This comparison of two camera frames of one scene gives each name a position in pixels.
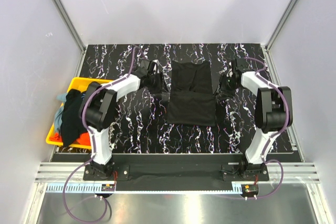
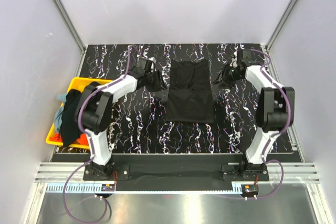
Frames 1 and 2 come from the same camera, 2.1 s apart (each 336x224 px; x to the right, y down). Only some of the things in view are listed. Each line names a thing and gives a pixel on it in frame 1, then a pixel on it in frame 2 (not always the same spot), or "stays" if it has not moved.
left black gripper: (161, 87) stays
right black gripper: (222, 88) → (223, 77)
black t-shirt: (191, 101) stays
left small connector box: (106, 187) stays
